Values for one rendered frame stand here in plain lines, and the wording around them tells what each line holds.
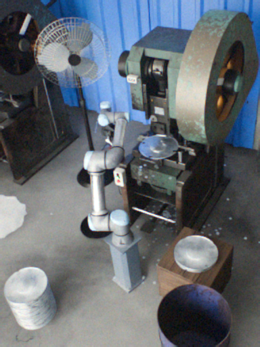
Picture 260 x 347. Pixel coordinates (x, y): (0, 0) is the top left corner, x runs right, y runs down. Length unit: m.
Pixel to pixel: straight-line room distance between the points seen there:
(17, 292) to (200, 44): 1.93
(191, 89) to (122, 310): 1.61
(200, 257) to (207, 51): 1.31
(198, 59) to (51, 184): 2.26
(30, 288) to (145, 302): 0.82
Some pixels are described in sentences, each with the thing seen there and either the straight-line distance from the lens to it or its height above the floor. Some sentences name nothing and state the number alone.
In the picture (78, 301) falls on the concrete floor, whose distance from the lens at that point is 3.23.
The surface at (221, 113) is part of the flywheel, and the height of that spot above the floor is 1.05.
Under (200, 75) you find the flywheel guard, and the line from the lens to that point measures 2.40.
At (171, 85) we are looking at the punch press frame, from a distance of 2.79.
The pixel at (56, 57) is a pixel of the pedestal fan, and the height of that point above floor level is 1.30.
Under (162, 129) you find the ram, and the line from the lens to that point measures 3.02.
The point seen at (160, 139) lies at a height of 0.78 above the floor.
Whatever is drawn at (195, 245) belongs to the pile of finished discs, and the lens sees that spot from 2.95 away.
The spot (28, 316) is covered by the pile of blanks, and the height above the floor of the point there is 0.16.
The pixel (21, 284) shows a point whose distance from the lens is 3.04.
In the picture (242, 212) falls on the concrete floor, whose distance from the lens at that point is 3.74.
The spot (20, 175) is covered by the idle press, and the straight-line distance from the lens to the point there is 4.32.
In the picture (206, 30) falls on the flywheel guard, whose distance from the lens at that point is 2.51.
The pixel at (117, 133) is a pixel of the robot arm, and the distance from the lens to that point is 2.79.
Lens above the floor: 2.62
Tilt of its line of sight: 40 degrees down
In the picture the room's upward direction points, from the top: 7 degrees counter-clockwise
